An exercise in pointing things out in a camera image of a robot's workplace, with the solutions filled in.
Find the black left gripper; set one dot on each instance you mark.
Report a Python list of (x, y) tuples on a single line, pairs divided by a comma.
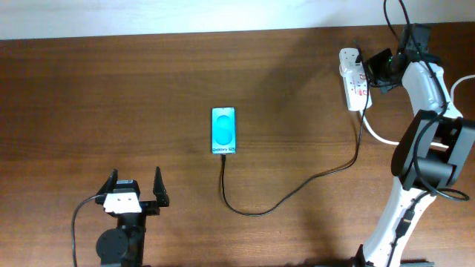
[(151, 208)]

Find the white power strip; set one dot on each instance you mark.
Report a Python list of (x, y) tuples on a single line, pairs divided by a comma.
[(355, 87)]

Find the blue Galaxy S25 smartphone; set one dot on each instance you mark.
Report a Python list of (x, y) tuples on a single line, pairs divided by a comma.
[(223, 131)]

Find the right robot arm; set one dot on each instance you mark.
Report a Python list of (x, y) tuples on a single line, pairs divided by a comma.
[(429, 157)]

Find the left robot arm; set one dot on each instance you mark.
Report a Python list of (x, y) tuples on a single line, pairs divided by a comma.
[(124, 245)]

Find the white charger adapter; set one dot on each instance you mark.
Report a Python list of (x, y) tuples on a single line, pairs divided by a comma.
[(349, 67)]

